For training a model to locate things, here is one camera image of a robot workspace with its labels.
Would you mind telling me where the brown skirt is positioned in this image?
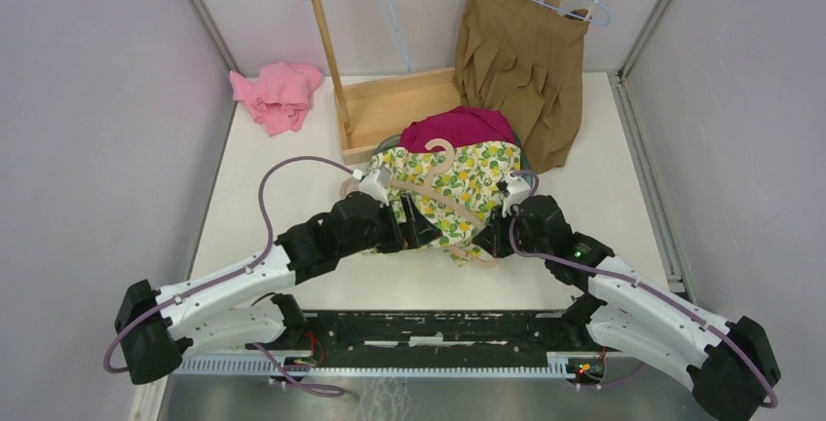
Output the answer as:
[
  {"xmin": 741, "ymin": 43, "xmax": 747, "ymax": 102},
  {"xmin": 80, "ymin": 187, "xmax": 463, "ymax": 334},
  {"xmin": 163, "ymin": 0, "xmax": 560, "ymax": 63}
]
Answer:
[{"xmin": 454, "ymin": 0, "xmax": 589, "ymax": 172}]

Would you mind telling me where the wooden clothes rack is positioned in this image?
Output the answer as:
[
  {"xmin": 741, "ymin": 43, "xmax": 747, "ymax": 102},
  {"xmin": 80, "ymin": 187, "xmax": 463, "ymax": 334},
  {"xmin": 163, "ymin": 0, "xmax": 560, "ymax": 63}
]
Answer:
[{"xmin": 311, "ymin": 0, "xmax": 574, "ymax": 164}]

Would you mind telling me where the pink crumpled cloth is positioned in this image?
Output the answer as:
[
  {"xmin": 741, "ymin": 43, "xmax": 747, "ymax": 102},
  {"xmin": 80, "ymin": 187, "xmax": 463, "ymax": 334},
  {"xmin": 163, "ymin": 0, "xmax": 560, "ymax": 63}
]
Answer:
[{"xmin": 229, "ymin": 61, "xmax": 324, "ymax": 136}]

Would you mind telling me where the teal plastic basket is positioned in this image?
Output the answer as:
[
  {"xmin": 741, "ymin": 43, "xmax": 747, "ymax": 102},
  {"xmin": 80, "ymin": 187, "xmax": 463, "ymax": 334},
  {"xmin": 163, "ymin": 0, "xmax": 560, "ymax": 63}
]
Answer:
[{"xmin": 368, "ymin": 134, "xmax": 532, "ymax": 180}]

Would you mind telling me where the yellow patterned cloth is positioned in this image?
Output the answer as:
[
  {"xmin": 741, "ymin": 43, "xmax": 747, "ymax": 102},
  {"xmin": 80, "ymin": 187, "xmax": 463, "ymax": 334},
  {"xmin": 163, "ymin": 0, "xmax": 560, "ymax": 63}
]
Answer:
[{"xmin": 367, "ymin": 140, "xmax": 524, "ymax": 269}]

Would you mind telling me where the beige wooden hanger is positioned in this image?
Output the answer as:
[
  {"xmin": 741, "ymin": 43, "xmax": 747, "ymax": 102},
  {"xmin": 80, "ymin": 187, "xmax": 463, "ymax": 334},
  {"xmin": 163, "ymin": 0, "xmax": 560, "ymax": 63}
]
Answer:
[{"xmin": 338, "ymin": 138, "xmax": 504, "ymax": 271}]

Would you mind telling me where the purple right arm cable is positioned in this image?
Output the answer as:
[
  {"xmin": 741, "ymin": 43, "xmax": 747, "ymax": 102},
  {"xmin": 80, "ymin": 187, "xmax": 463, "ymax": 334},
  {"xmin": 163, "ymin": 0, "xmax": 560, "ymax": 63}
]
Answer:
[{"xmin": 507, "ymin": 169, "xmax": 779, "ymax": 411}]

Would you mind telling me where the white slotted cable duct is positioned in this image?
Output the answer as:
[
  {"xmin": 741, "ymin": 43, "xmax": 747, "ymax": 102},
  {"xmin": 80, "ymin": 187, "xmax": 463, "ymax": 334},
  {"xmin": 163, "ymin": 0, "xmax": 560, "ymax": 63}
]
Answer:
[{"xmin": 173, "ymin": 352, "xmax": 594, "ymax": 381}]

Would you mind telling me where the magenta cloth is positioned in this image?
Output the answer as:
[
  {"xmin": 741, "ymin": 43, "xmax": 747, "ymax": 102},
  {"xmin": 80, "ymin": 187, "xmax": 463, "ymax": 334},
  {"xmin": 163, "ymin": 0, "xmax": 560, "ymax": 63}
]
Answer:
[{"xmin": 398, "ymin": 106, "xmax": 518, "ymax": 153}]

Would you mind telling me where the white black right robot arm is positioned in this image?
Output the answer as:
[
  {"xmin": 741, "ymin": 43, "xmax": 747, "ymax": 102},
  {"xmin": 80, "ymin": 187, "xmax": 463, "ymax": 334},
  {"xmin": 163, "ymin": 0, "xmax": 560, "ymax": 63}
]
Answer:
[{"xmin": 473, "ymin": 195, "xmax": 781, "ymax": 420}]

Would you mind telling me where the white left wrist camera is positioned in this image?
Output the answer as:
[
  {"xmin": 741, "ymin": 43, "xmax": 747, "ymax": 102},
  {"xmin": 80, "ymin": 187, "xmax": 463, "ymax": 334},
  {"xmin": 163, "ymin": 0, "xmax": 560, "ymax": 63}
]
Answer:
[{"xmin": 352, "ymin": 168, "xmax": 392, "ymax": 207}]

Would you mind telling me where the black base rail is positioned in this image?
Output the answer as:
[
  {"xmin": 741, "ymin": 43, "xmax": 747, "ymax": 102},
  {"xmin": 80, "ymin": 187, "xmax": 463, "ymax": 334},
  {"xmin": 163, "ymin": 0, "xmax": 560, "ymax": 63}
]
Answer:
[{"xmin": 265, "ymin": 310, "xmax": 601, "ymax": 369}]

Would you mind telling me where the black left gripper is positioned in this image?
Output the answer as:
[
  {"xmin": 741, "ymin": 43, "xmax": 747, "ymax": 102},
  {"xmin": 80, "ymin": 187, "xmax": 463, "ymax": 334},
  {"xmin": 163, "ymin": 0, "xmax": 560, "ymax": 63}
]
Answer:
[{"xmin": 339, "ymin": 192, "xmax": 442, "ymax": 259}]

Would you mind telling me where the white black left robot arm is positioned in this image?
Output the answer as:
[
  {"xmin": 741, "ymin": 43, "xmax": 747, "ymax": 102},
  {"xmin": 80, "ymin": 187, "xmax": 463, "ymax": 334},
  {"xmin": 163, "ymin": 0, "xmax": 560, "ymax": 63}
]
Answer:
[{"xmin": 104, "ymin": 192, "xmax": 442, "ymax": 385}]

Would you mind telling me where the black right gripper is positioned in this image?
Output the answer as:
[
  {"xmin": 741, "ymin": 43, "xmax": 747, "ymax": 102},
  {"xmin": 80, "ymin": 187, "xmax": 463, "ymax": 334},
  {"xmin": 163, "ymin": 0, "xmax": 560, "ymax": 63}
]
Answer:
[{"xmin": 473, "ymin": 203, "xmax": 550, "ymax": 259}]

